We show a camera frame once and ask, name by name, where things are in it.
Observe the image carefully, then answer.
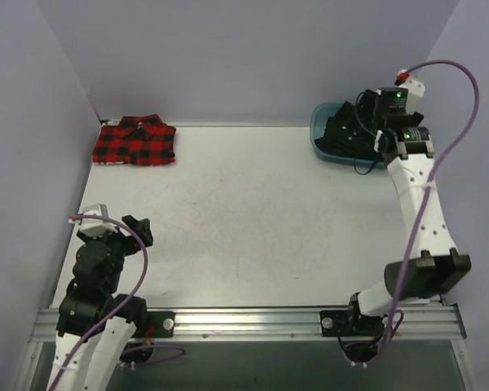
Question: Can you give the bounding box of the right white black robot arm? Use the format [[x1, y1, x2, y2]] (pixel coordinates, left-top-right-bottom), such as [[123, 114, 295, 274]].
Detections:
[[345, 87, 472, 333]]

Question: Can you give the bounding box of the red black plaid folded shirt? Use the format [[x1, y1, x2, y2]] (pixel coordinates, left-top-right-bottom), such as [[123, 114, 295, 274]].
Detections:
[[92, 114, 176, 167]]

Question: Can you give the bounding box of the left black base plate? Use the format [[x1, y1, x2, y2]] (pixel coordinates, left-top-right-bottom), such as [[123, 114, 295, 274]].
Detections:
[[134, 310, 176, 340]]

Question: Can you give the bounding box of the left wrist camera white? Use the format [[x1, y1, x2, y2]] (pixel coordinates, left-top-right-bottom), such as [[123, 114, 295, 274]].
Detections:
[[68, 204, 117, 238]]

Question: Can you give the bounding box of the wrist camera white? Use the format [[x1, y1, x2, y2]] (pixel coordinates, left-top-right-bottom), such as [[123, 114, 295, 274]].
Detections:
[[394, 69, 425, 103], [68, 204, 117, 238]]

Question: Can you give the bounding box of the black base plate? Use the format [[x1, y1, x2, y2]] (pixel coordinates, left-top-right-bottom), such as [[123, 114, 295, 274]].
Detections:
[[319, 310, 385, 338], [134, 310, 176, 340]]

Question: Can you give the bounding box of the aluminium front rail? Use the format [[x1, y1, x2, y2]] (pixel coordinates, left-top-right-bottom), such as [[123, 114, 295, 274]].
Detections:
[[28, 305, 468, 342]]

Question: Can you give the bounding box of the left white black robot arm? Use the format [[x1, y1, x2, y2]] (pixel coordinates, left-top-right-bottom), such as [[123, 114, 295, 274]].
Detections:
[[47, 213, 153, 390]]

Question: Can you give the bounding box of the black long sleeve shirt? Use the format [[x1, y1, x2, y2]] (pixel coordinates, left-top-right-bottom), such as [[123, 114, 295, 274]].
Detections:
[[315, 99, 425, 160]]

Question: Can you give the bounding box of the teal plastic bin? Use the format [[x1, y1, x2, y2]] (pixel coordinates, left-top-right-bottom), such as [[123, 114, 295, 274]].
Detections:
[[310, 102, 384, 169]]

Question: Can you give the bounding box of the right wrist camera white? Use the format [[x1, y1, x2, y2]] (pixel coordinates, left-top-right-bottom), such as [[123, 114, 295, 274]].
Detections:
[[394, 69, 425, 103]]

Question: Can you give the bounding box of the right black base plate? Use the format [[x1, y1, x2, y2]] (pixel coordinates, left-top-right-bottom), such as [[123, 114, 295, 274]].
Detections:
[[319, 310, 385, 338]]

